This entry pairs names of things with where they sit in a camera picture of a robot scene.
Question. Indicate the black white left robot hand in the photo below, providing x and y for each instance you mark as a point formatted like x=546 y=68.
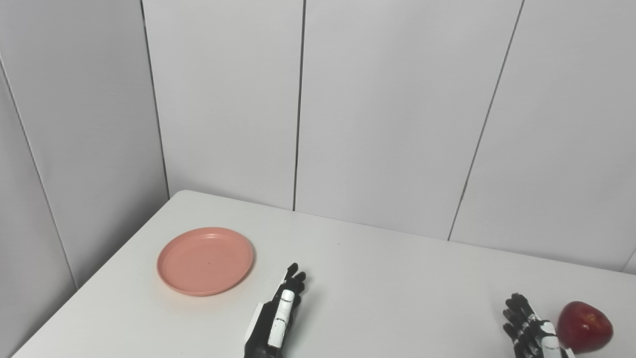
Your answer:
x=273 y=328

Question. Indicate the red apple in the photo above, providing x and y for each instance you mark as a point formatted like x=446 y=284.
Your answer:
x=585 y=327

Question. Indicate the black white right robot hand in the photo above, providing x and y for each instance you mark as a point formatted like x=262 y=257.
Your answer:
x=531 y=340

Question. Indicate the pink round plastic plate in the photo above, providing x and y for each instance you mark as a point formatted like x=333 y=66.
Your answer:
x=205 y=261

